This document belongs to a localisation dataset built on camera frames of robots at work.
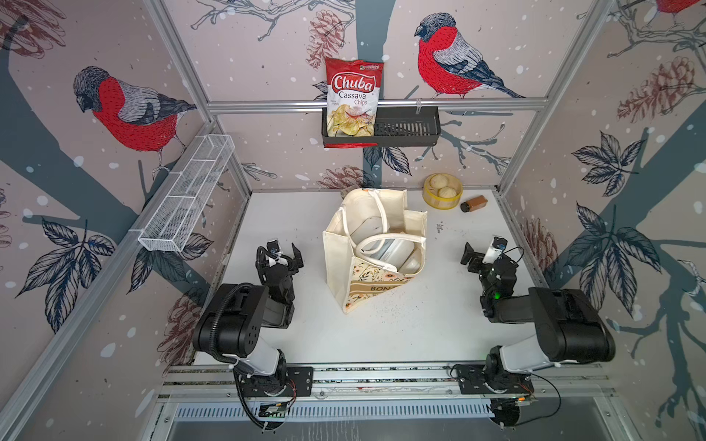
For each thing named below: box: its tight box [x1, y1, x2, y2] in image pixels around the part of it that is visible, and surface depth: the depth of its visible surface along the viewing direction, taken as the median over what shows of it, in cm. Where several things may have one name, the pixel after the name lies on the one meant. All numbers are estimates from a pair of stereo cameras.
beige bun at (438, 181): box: [429, 173, 448, 190], surface depth 119 cm
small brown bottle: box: [459, 194, 489, 214], surface depth 115 cm
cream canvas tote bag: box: [321, 187, 428, 315], surface depth 79 cm
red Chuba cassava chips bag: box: [323, 56, 386, 149], surface depth 86 cm
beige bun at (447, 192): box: [438, 186, 457, 198], surface depth 115 cm
